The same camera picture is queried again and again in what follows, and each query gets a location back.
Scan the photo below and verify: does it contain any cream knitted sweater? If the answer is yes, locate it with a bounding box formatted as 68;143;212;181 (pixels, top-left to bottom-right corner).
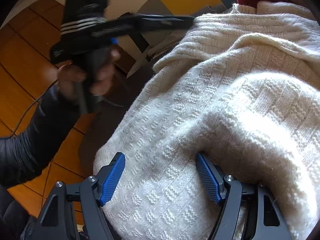
93;1;319;239

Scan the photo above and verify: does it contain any person left hand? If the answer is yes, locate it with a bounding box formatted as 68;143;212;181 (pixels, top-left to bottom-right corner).
56;49;120;100

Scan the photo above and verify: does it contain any black jacket left sleeve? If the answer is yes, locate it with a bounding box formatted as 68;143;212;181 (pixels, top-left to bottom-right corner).
1;81;80;239

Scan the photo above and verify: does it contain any black cable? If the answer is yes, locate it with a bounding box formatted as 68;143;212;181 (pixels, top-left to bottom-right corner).
11;78;60;137

